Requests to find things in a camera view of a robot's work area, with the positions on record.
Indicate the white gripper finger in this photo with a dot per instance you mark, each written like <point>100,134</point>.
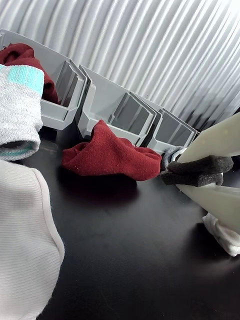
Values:
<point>215,200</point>
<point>215,142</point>

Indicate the dark red sock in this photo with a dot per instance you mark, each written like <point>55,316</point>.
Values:
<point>22,53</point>
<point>110,155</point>

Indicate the pale pinkish white sock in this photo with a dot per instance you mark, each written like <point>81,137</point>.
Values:
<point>225,241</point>
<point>22,237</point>

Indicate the white sock with teal band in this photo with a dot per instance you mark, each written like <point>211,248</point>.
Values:
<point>17,112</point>
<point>168,156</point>

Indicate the grey plastic storage bin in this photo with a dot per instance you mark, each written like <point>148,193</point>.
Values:
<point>105,97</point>
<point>172,132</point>
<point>53,113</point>

